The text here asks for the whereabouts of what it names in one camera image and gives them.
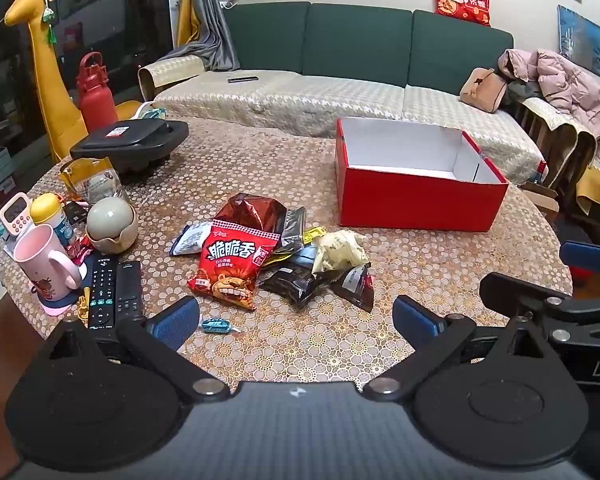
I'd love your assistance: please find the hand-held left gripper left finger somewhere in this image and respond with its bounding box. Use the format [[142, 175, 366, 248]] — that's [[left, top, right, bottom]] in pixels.
[[45, 295, 231, 404]]

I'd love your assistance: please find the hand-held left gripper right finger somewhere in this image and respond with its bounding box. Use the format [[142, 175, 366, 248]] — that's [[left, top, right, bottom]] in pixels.
[[362, 294, 561, 402]]

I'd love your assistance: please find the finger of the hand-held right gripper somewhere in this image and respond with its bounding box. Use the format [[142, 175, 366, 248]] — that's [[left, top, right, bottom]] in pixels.
[[560, 240, 600, 277], [479, 272, 600, 347]]

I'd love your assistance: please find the black red snack packet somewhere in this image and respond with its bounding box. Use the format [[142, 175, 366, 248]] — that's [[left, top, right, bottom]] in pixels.
[[330, 262, 376, 313]]

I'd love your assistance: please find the red lion print snack bag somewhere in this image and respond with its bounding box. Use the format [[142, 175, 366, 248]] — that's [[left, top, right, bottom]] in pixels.
[[187, 219, 281, 311]]

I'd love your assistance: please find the white blue snack packet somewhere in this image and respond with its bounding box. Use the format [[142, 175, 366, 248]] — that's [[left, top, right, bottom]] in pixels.
[[169, 221, 215, 257]]

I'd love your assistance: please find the pale yellow snack packet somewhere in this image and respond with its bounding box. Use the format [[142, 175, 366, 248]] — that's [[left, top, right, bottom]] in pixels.
[[311, 229, 370, 275]]

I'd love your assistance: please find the red cardboard box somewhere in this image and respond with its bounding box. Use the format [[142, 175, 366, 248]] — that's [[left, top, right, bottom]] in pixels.
[[334, 116, 510, 233]]

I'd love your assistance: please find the dark brown snack packet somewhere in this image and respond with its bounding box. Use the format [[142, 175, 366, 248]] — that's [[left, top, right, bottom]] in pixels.
[[257, 262, 343, 310]]

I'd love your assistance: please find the light blue snack packet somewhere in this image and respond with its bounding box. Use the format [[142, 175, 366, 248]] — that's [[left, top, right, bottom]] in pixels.
[[287, 245, 322, 269]]

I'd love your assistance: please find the blue wrapped candy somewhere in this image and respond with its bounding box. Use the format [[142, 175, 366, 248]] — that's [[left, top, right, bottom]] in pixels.
[[200, 317, 241, 336]]

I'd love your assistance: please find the black remote control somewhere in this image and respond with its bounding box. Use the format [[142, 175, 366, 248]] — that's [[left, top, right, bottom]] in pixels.
[[115, 260, 146, 322], [87, 254, 120, 332]]

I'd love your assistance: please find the yellow cloth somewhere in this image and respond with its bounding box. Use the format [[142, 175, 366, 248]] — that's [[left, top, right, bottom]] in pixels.
[[575, 157, 600, 216]]

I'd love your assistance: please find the pink blue coaster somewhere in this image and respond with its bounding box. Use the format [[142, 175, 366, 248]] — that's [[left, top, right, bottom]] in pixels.
[[30, 260, 92, 317]]

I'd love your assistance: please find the red candy wrapper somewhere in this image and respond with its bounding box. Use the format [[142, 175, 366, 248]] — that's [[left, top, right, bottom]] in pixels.
[[70, 237, 97, 266]]

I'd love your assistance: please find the round grey-green pot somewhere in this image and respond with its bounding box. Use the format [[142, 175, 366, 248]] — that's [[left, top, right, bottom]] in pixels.
[[86, 197, 140, 254]]

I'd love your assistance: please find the dark red foil snack bag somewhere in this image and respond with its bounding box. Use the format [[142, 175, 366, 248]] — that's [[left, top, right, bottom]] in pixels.
[[214, 192, 288, 241]]

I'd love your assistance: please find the small black packet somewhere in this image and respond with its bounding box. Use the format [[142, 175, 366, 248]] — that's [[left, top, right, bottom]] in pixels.
[[62, 201, 88, 226]]

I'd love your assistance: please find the pink mug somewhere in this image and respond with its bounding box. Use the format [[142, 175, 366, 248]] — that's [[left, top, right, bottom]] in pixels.
[[12, 224, 82, 297]]

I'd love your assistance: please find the silver black snack packet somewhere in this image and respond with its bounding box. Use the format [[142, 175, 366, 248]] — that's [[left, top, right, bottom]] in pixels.
[[278, 206, 308, 252]]

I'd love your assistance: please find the yellow clear plastic bag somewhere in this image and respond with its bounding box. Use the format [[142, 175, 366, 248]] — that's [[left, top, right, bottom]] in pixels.
[[59, 157, 127, 211]]

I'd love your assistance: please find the yellow lid bottle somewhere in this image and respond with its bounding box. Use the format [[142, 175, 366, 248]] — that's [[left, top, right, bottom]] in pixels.
[[30, 192, 78, 248]]

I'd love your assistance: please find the pink padded jacket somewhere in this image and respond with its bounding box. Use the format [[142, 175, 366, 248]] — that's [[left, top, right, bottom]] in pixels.
[[497, 49, 600, 161]]

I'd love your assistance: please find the black electric griddle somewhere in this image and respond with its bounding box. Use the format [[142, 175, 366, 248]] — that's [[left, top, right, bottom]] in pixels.
[[70, 119, 190, 183]]

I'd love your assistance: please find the white kitchen timer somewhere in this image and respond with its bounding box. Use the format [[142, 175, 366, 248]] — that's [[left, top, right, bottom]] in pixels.
[[0, 192, 33, 236]]

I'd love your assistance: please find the beige handbag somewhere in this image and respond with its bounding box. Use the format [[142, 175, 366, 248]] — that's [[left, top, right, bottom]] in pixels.
[[460, 67, 508, 112]]

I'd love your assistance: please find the red water bottle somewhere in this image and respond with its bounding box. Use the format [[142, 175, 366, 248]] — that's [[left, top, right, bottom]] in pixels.
[[76, 51, 119, 126]]

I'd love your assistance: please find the yellow giraffe toy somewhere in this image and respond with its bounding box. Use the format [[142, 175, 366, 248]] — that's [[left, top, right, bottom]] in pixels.
[[0, 0, 146, 163]]

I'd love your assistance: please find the green sofa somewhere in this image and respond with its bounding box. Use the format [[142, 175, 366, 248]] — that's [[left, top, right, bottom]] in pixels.
[[223, 1, 516, 95]]

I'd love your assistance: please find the grey curtain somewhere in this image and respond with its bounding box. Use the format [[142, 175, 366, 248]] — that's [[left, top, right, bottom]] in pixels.
[[160, 0, 241, 73]]

